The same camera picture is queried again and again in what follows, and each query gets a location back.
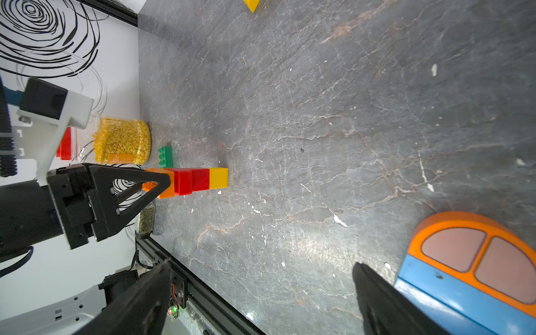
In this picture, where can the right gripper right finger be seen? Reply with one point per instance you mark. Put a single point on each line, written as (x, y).
(385, 310)

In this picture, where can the small red lego brick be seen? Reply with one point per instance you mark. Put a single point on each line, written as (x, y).
(200, 179)

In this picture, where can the light blue lego brick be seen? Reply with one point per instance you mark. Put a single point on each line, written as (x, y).
(454, 305)

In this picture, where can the plastic jar red lid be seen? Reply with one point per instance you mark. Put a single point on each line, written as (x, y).
(114, 141)

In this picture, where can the yellow curved lego brick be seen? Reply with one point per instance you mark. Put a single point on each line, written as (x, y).
(252, 4)

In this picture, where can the yellow square lego brick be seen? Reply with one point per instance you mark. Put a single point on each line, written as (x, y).
(218, 177)

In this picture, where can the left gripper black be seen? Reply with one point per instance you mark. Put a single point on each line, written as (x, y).
(80, 202)

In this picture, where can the green lego plate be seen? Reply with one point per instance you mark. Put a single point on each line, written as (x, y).
(165, 157)

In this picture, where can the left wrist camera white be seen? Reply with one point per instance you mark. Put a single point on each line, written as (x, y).
(51, 109)

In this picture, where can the small spice jar left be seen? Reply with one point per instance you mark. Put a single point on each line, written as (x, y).
(146, 222)

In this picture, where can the orange round lego piece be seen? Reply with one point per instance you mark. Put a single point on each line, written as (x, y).
(481, 253)

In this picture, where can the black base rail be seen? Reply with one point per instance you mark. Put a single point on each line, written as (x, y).
(187, 291)

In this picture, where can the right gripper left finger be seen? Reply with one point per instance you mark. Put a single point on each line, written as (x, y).
(142, 309)

